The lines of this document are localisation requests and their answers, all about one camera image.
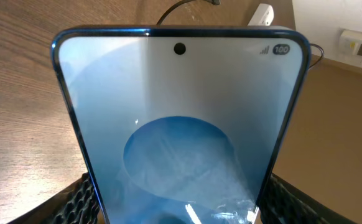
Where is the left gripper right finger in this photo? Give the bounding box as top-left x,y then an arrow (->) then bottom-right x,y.
259,174 -> 352,224

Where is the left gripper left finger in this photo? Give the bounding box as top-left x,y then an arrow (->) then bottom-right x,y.
9,173 -> 100,224

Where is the blue Galaxy smartphone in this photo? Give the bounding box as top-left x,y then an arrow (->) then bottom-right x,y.
50,26 -> 311,223

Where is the black charging cable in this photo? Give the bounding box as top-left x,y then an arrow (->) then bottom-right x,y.
155,0 -> 325,69

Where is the white power strip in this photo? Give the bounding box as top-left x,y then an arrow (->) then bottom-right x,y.
248,3 -> 274,26

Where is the white wall control panel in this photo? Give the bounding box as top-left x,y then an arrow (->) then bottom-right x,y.
338,29 -> 362,67

